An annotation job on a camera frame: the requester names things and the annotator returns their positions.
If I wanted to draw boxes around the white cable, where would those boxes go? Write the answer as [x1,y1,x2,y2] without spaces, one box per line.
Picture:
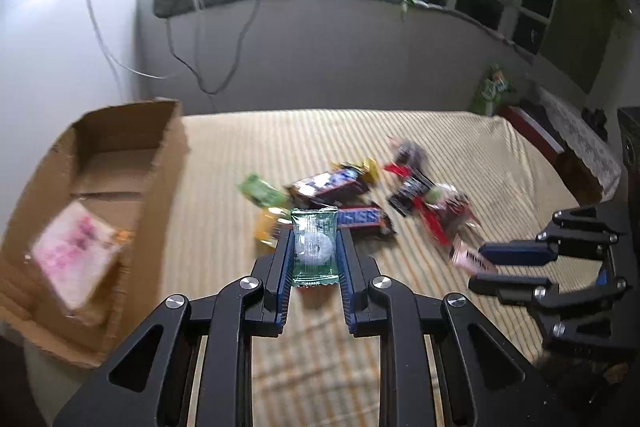
[80,0,167,80]

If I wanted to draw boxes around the pink and white snack packet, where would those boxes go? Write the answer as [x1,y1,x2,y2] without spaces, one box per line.
[27,201,126,314]

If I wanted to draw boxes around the white lace cloth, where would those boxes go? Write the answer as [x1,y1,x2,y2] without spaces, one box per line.
[536,87,622,191]

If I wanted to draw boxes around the striped bed sheet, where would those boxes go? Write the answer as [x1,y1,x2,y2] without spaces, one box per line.
[100,109,612,427]

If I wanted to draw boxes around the black power cable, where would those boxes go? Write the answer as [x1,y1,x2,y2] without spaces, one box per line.
[166,0,262,96]

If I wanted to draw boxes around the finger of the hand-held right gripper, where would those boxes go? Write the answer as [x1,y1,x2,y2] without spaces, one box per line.
[478,207,627,268]
[467,274,637,360]

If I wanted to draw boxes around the yellow orange snack packet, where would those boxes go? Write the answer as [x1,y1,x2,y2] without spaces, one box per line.
[255,207,293,254]

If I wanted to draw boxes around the brown chocolate bar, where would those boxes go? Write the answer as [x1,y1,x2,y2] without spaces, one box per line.
[336,204,397,238]
[289,164,372,204]

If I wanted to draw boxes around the brown cardboard box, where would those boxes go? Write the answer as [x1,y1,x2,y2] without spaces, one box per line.
[0,98,191,369]

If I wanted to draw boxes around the black red snack packet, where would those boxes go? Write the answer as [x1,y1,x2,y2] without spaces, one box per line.
[387,177,434,216]

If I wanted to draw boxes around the green printed bag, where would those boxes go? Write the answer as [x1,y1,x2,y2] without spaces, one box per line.
[472,63,517,116]

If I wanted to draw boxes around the dark green candy packet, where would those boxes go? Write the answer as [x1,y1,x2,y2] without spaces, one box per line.
[290,206,339,289]

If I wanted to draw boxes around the red cushion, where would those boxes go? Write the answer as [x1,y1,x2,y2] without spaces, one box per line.
[496,104,567,154]

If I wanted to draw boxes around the dark speaker box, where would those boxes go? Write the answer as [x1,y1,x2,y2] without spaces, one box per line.
[617,107,640,188]

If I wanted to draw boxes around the dark clear candy packet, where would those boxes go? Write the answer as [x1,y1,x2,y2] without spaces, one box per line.
[389,137,429,171]

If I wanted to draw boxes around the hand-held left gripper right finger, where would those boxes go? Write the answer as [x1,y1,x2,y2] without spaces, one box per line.
[336,224,558,427]

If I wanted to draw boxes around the light green snack packet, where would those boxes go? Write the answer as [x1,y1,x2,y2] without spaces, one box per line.
[239,174,289,208]

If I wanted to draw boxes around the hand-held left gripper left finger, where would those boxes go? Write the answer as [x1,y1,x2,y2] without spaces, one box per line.
[52,228,296,427]

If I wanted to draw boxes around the clear packet with green candy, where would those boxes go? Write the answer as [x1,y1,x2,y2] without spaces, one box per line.
[425,183,472,229]

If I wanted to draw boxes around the long red snack stick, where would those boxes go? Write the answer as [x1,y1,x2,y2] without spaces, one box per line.
[417,202,454,249]

